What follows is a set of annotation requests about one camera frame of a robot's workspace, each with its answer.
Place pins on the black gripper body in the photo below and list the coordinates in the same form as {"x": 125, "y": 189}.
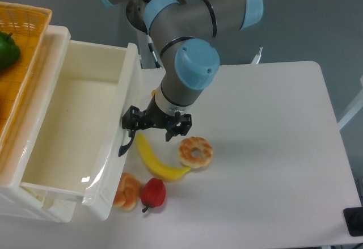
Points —
{"x": 154, "y": 117}

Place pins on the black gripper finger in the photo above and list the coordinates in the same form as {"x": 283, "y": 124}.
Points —
{"x": 133, "y": 119}
{"x": 178, "y": 125}

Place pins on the black top drawer handle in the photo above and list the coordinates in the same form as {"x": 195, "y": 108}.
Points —
{"x": 124, "y": 148}

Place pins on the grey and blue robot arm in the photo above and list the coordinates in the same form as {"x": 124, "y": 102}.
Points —
{"x": 180, "y": 37}

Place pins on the white plastic drawer cabinet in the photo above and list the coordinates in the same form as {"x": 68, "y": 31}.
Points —
{"x": 16, "y": 200}

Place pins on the toy bagel bread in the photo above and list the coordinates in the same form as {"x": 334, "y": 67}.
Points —
{"x": 195, "y": 152}

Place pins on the yellow toy banana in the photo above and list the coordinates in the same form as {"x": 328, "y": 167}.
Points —
{"x": 154, "y": 165}

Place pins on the toy knotted bread roll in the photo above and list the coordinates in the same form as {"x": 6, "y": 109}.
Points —
{"x": 127, "y": 193}

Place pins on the red toy bell pepper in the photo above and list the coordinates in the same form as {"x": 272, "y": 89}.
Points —
{"x": 153, "y": 194}

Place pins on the green toy bell pepper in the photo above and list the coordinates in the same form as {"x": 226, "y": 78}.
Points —
{"x": 10, "y": 51}

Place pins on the orange woven plastic basket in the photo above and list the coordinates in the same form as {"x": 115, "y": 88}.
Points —
{"x": 27, "y": 26}

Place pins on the black device at table corner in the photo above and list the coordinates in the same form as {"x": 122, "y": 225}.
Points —
{"x": 353, "y": 220}

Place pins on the white frame at right edge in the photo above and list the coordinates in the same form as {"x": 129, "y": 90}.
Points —
{"x": 350, "y": 111}

